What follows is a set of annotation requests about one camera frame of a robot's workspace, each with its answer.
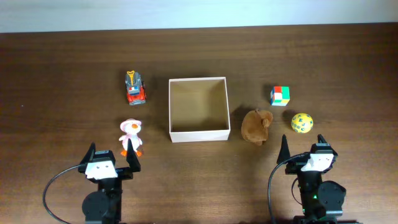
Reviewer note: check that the yellow letter ball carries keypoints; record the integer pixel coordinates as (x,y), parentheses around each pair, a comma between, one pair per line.
(302,123)

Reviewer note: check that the pink duck figurine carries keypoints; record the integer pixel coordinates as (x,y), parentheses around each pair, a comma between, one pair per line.
(131,127)

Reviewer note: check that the white cardboard box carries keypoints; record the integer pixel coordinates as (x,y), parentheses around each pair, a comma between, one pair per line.
(198,109)

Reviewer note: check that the multicoloured puzzle cube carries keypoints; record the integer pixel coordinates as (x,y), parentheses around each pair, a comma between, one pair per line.
(280,96)

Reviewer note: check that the brown plush toy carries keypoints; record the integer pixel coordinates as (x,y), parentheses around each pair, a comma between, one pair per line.
(255,126)

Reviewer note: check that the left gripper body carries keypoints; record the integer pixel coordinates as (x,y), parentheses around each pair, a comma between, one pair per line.
(124,174)

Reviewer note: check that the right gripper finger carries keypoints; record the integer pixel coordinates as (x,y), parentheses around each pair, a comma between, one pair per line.
(284,152)
(321,139)

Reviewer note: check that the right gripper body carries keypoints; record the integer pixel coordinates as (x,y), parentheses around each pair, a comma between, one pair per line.
(295,165)

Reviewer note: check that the red toy fire truck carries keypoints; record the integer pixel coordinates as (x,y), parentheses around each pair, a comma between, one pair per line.
(135,88)

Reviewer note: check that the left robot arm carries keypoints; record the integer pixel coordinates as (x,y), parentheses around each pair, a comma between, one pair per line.
(104,205)

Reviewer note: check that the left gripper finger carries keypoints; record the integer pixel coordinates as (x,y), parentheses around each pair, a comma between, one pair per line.
(89,155)
(132,159)

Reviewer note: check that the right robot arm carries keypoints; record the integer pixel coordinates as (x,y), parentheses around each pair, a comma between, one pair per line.
(321,200)

